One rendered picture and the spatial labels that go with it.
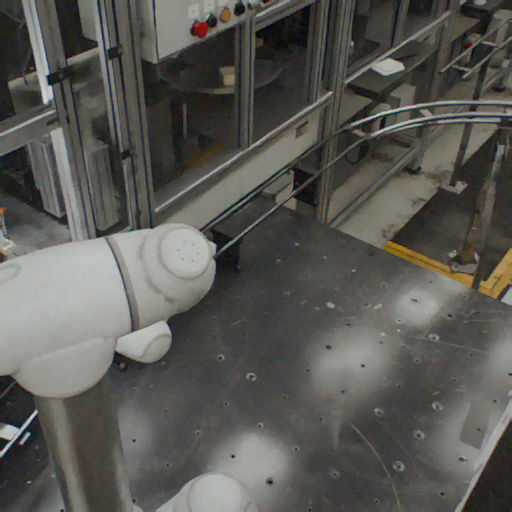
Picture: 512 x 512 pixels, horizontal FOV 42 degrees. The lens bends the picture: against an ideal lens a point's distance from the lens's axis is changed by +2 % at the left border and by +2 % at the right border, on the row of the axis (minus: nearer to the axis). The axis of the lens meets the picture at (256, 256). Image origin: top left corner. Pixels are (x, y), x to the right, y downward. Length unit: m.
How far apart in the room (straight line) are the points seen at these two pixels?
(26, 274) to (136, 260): 0.13
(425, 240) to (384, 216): 0.27
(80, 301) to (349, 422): 1.03
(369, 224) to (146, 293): 2.69
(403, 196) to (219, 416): 2.28
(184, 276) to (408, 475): 0.98
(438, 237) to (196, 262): 2.69
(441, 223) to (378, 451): 2.04
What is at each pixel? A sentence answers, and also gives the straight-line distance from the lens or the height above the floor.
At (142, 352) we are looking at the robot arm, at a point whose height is 1.02.
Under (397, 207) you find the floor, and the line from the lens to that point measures 3.61.
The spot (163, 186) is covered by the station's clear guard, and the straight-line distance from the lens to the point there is 1.96.
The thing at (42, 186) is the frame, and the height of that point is 1.01.
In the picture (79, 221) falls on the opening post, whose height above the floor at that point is 1.03.
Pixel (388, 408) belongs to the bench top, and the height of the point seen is 0.68.
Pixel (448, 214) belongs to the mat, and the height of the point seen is 0.01.
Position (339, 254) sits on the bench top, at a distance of 2.16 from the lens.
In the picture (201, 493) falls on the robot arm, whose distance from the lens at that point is 1.26.
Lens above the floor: 2.04
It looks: 40 degrees down
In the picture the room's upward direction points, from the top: 2 degrees clockwise
